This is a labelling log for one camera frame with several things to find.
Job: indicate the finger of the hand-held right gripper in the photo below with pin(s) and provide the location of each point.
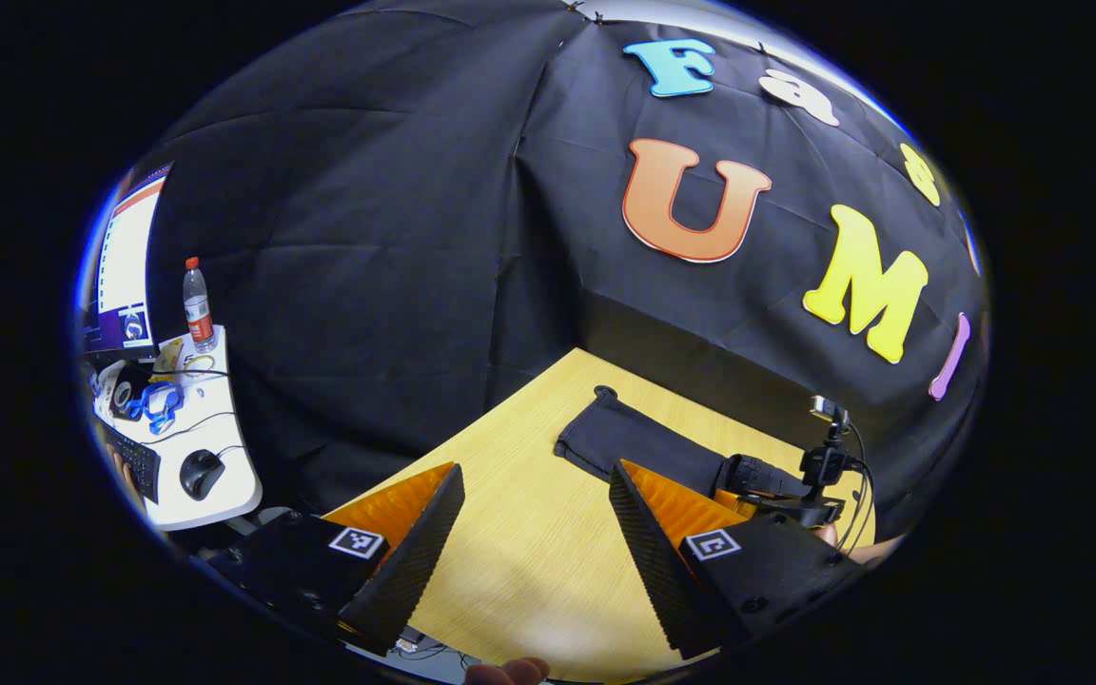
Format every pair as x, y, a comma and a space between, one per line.
762, 473

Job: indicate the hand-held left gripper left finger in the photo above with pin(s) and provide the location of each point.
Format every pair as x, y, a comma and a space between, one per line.
410, 571

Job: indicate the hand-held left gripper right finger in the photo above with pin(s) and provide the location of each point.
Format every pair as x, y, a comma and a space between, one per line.
653, 561

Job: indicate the black jeans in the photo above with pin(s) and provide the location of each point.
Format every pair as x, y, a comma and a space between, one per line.
634, 438

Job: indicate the black computer mouse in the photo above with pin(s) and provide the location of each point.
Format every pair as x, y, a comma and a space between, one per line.
201, 473

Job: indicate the white side desk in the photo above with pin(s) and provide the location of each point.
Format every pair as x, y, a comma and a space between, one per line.
225, 419

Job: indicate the black keyboard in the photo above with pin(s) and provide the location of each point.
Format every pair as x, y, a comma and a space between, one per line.
134, 461

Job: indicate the yellow paper sheet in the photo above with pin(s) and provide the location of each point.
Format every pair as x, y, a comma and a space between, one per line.
188, 354

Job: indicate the black backdrop cloth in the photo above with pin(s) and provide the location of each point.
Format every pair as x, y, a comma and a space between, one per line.
367, 238

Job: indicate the black and white round object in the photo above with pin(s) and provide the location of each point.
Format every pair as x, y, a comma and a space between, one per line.
129, 385

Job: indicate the clear water bottle red cap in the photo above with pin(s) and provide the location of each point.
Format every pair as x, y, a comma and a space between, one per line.
198, 309

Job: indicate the computer monitor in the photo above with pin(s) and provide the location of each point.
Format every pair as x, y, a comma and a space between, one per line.
125, 257

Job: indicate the row of black cloth clips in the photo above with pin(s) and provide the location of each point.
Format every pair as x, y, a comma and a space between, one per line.
596, 14

